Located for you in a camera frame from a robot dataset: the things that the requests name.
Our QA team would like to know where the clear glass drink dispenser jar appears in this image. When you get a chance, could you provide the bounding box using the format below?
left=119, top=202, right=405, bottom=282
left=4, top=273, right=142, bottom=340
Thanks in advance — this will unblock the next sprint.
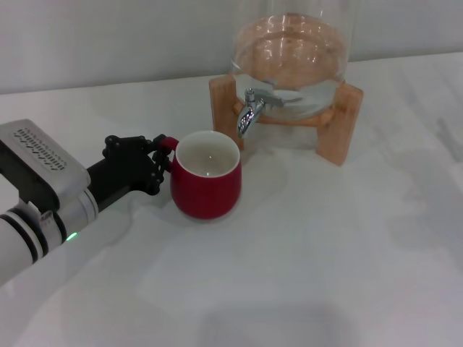
left=229, top=0, right=350, bottom=120

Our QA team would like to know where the wooden dispenser stand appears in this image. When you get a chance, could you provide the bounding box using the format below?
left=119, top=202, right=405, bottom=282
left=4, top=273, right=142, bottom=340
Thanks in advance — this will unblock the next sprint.
left=208, top=74, right=364, bottom=168

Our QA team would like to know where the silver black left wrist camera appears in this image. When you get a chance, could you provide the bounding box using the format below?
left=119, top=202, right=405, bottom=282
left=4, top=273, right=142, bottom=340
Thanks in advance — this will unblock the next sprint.
left=0, top=119, right=92, bottom=211

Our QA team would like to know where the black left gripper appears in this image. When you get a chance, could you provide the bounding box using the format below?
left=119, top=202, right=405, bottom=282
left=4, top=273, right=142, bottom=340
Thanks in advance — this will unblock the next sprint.
left=85, top=133, right=174, bottom=215

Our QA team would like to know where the chrome dispenser faucet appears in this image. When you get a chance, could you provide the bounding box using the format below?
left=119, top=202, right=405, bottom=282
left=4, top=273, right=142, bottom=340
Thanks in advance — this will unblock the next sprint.
left=237, top=87, right=267, bottom=140

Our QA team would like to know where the red ceramic cup white inside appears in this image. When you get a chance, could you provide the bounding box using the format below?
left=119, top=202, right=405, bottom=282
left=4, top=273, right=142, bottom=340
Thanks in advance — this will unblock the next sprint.
left=158, top=130, right=242, bottom=220

